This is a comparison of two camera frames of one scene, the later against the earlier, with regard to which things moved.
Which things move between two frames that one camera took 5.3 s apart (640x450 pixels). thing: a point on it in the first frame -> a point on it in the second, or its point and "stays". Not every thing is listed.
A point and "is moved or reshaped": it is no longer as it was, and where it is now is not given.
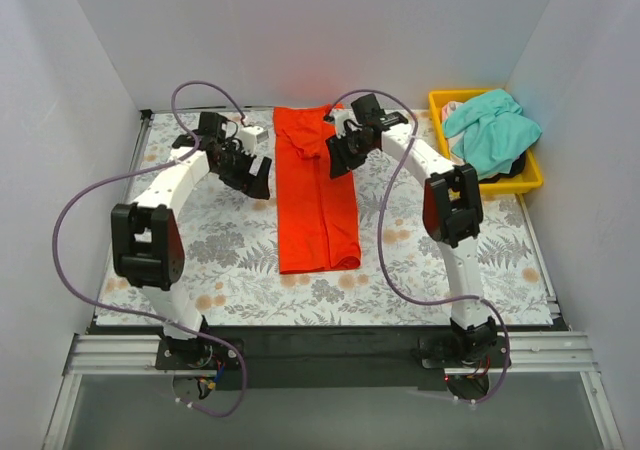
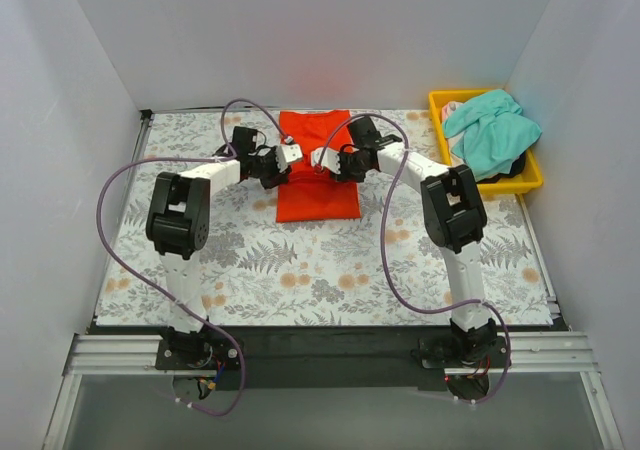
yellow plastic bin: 530,178 stays
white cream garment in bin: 448,109 stays
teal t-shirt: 490,131 stays
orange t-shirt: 317,215 is moved or reshaped
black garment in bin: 515,168 stays
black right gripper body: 345,146 -> 341,165
